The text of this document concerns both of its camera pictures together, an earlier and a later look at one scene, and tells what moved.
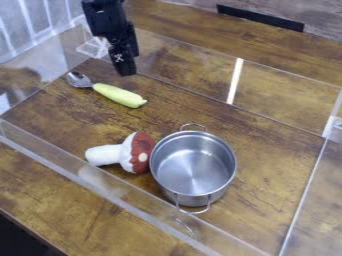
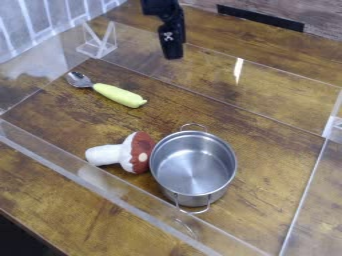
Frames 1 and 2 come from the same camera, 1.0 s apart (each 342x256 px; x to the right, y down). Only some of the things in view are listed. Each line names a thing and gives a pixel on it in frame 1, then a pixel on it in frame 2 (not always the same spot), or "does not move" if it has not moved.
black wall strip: x=259 y=17 does not move
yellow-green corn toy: x=118 y=94 does not move
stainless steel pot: x=192 y=166 does not move
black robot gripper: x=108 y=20 -> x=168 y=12
